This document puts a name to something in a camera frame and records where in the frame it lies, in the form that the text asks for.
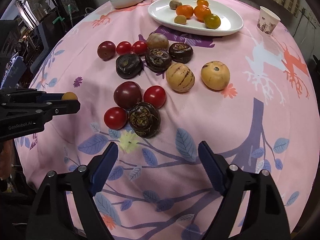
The small tan round fruit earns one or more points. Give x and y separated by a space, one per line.
69 96
180 19

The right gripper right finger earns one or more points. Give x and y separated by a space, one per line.
265 217

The white oval plate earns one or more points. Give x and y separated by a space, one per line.
231 21

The brown-green round fruit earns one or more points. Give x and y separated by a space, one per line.
174 4

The floral paper cup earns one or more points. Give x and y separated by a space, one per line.
267 20

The person left hand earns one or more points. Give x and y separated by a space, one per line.
7 153

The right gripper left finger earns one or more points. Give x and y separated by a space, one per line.
50 217

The large orange mandarin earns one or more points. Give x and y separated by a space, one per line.
201 11

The pink printed tablecloth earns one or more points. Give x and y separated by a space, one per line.
266 117

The small orange mandarin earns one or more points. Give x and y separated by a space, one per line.
185 10

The yellow-orange tomato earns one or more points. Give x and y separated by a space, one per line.
202 2

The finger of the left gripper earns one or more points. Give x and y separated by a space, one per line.
28 95
24 112

